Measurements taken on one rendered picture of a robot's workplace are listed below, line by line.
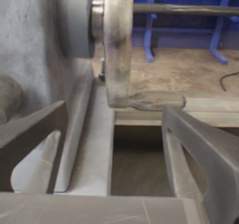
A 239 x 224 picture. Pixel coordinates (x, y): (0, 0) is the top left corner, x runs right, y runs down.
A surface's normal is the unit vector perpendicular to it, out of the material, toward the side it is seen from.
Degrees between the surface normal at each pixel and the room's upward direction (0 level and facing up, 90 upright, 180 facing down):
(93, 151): 0
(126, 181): 16
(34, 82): 70
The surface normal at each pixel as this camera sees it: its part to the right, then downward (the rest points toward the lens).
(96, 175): 0.02, -0.83
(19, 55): -0.01, 0.34
